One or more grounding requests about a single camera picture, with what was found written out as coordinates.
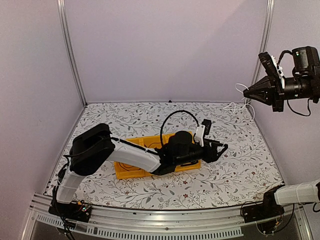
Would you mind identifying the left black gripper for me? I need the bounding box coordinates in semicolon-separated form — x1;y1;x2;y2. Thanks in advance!
175;139;229;168

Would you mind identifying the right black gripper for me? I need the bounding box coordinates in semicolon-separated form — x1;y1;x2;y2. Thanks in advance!
244;71;318;112

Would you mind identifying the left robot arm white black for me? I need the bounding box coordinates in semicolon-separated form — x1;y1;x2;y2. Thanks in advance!
54;123;228;217

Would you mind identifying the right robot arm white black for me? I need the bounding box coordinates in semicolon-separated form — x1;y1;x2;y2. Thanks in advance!
243;46;320;218

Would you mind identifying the floral patterned table mat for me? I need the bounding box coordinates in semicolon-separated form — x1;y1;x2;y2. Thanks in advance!
73;102;283;210

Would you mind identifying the right yellow plastic bin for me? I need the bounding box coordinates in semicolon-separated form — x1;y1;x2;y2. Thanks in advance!
168;130;201;173

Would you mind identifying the yellow plastic bin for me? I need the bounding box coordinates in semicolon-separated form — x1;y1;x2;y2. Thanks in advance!
113;136;146;180
168;130;201;173
142;133;176;177

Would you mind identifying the middle yellow plastic bin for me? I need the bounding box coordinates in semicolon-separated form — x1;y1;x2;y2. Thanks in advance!
142;133;176;177

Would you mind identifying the left yellow plastic bin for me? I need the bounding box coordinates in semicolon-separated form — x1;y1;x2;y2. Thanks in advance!
113;136;146;180

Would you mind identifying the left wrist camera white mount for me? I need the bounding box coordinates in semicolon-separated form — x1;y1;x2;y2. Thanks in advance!
193;119;212;147

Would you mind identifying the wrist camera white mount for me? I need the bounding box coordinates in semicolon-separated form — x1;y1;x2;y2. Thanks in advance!
258;52;285;89
193;119;212;147

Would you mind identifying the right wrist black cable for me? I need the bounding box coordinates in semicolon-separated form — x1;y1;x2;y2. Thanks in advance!
277;49;312;117

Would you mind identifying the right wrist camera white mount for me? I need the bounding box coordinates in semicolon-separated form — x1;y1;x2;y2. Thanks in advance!
258;52;285;89

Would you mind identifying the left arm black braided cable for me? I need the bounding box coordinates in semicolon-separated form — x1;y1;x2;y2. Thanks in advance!
159;109;202;148

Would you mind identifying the front aluminium rail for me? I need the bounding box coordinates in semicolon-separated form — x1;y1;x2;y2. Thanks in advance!
21;192;315;240

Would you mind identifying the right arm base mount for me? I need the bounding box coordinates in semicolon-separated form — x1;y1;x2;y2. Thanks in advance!
240;201;285;223

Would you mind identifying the right aluminium frame post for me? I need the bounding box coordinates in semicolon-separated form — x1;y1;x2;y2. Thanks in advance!
245;0;275;106

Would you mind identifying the aluminium frame post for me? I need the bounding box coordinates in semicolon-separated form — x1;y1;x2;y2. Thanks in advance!
245;0;275;106
56;0;88;107

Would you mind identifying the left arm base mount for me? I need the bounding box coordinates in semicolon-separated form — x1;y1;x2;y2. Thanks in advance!
48;186;92;223

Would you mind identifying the left aluminium frame post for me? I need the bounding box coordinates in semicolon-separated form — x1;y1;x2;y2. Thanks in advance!
56;0;88;107

